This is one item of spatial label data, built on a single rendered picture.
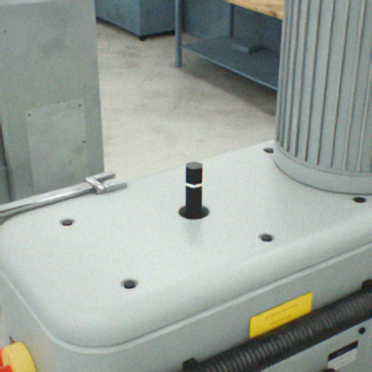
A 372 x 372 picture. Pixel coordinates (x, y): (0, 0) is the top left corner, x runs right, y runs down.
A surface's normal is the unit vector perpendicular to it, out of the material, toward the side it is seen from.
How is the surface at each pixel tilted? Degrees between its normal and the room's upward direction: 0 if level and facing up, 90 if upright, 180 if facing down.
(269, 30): 90
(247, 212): 0
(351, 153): 90
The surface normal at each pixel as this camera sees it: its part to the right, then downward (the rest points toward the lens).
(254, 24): -0.84, 0.26
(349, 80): -0.34, 0.44
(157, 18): 0.55, 0.39
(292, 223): 0.00, -0.88
